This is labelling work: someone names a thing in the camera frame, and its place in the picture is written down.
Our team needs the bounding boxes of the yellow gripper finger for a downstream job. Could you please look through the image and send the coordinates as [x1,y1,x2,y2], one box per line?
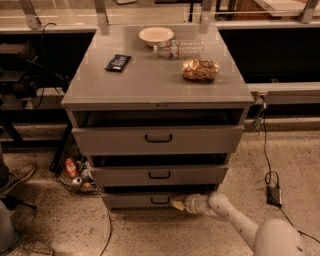
[170,195,186,211]

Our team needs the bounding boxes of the grey bottom drawer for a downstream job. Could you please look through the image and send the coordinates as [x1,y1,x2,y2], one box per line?
[102,184,218,209]

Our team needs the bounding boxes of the grey drawer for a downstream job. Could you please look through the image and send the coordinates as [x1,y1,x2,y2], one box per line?
[102,184,218,209]
[72,109,244,156]
[90,154,228,187]

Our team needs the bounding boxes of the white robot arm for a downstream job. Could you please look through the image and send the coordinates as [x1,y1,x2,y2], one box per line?
[170,192,307,256]

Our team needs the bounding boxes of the grey middle drawer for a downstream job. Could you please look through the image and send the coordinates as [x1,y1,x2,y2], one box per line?
[90,154,228,187]

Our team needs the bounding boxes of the grey metal drawer cabinet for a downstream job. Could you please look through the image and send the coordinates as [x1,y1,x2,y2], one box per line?
[61,23,255,202]

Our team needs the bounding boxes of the grey top drawer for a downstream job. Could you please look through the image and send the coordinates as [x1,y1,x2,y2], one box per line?
[72,109,244,156]

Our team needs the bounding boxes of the black power adapter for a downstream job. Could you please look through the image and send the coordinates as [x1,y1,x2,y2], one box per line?
[266,186,282,207]

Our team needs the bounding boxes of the white can in basket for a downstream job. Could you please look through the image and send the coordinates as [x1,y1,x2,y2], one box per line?
[72,177,83,186]

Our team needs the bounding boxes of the red soda can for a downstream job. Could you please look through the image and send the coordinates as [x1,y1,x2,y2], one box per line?
[65,158,79,178]

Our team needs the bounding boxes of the golden chip bag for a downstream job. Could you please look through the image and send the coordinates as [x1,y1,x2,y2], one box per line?
[182,59,220,81]

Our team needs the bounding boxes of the dark blue snack bar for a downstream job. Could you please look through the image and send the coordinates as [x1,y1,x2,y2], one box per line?
[105,54,131,72]

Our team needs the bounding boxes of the clear plastic water bottle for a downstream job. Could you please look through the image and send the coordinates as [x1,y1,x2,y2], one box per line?
[153,39,204,59]

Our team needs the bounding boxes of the white ceramic bowl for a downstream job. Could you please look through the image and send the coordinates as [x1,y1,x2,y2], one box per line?
[139,27,174,47]

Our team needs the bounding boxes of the brown shoe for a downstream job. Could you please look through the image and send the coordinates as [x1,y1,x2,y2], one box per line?
[0,162,36,195]

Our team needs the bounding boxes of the black machine under bench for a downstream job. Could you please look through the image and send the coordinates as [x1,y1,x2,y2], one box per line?
[0,41,70,99]

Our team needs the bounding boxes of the black power cable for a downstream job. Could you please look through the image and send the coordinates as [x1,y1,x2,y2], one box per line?
[259,94,320,245]

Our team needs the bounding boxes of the black cable under cabinet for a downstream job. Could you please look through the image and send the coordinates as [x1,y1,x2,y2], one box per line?
[99,207,113,256]

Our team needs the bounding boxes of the wire basket on floor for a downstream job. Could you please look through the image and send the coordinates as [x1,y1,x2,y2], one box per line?
[53,155,100,195]

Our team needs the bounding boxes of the black cable left wall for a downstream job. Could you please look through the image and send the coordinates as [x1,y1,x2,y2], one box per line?
[32,21,58,110]

